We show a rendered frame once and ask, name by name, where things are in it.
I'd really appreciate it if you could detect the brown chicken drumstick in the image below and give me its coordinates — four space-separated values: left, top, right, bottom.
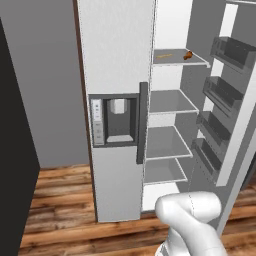
182 50 194 61

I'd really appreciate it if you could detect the white side-by-side fridge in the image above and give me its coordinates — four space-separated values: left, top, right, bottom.
76 0 256 236

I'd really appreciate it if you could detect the grey fridge shelf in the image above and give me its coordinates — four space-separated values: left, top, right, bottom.
143 156 189 186
152 48 211 69
145 125 194 162
148 89 200 116

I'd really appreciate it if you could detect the flat yellow food item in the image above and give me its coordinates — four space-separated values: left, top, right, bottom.
156 52 174 60

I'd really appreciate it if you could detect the grey fridge door with bins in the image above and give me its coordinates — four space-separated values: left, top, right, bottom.
185 0 256 236

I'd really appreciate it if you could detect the white fridge door with dispenser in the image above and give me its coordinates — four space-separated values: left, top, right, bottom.
76 0 156 224

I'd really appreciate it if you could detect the black cabinet side panel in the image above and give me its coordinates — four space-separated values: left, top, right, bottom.
0 18 41 256

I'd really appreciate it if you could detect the grey door bin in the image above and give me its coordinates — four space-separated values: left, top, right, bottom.
202 75 245 118
192 137 223 175
210 36 256 73
195 110 232 152

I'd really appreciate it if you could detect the dark grey door handle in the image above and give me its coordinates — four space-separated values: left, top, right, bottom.
135 81 150 165

